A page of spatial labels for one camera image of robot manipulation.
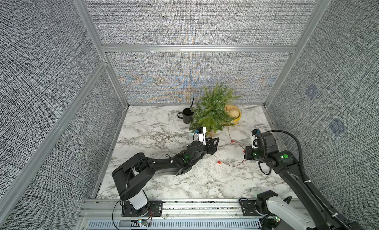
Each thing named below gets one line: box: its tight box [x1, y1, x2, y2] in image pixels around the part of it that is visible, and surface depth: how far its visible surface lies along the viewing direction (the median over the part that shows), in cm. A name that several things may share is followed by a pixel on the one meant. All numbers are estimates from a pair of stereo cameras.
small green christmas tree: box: [189, 82, 242, 137], surface depth 80 cm
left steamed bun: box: [228, 108, 240, 118], surface depth 109 cm
